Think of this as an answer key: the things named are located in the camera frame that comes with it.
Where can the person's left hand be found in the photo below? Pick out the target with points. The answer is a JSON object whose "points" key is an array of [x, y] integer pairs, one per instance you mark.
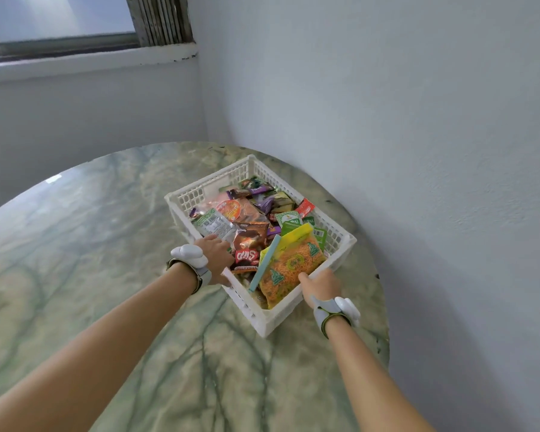
{"points": [[216, 258]]}

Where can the person's right hand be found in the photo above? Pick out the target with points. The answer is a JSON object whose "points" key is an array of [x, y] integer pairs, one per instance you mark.
{"points": [[321, 287]]}

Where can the person's right thumb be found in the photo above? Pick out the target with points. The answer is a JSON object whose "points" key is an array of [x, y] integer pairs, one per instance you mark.
{"points": [[304, 279]]}

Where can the person's left thumb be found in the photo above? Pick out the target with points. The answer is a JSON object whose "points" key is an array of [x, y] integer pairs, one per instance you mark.
{"points": [[224, 277]]}

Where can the white plastic lattice basket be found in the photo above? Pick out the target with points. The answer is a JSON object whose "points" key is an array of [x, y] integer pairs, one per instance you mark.
{"points": [[261, 319]]}

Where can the person's right forearm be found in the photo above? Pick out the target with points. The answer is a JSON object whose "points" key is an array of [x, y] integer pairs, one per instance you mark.
{"points": [[369, 382]]}

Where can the person's left forearm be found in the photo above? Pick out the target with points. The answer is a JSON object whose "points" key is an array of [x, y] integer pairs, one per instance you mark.
{"points": [[99, 350]]}

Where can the yellow noodle snack packet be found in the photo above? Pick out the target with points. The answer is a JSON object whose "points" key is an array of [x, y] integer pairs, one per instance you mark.
{"points": [[290, 263]]}

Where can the brown chocolate snack packet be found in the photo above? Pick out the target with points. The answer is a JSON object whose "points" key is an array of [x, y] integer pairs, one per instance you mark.
{"points": [[248, 247]]}

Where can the white left wrist tracker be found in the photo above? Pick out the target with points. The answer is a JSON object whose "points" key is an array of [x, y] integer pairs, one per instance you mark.
{"points": [[190, 256]]}

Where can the white wrist tracker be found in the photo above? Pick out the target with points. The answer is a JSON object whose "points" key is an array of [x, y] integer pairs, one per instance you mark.
{"points": [[342, 310], [190, 256]]}

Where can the light blue flat packet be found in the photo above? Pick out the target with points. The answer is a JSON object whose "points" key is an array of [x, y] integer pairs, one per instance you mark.
{"points": [[265, 264]]}

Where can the green square sachet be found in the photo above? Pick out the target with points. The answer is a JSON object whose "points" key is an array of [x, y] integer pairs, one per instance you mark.
{"points": [[320, 238]]}

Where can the white right wrist tracker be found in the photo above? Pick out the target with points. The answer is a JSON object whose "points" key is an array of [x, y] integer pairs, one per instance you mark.
{"points": [[342, 310]]}

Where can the clear green white packet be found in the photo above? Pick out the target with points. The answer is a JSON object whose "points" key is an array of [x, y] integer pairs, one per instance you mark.
{"points": [[212, 224]]}

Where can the green white sachet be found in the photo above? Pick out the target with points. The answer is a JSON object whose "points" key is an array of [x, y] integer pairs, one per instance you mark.
{"points": [[289, 219]]}

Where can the orange snack packet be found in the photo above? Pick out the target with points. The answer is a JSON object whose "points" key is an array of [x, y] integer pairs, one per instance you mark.
{"points": [[239, 209]]}

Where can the red sachet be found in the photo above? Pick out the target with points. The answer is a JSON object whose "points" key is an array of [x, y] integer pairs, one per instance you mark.
{"points": [[305, 207]]}

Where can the dark olive snack packet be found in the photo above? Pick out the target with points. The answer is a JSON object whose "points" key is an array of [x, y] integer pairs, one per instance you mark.
{"points": [[281, 201]]}

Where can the purple candy packet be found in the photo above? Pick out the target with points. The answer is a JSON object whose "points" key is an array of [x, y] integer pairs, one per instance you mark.
{"points": [[264, 203]]}

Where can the purple green snack packet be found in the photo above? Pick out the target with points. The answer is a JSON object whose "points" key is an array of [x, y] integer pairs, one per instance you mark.
{"points": [[256, 186]]}

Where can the white window sill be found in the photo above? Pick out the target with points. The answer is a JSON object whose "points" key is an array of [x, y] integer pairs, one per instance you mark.
{"points": [[85, 62]]}

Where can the grey louvre slats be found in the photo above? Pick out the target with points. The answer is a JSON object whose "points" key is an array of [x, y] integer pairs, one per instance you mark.
{"points": [[159, 18]]}

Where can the glass window with frame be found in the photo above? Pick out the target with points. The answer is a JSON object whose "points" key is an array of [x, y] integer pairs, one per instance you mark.
{"points": [[58, 22]]}

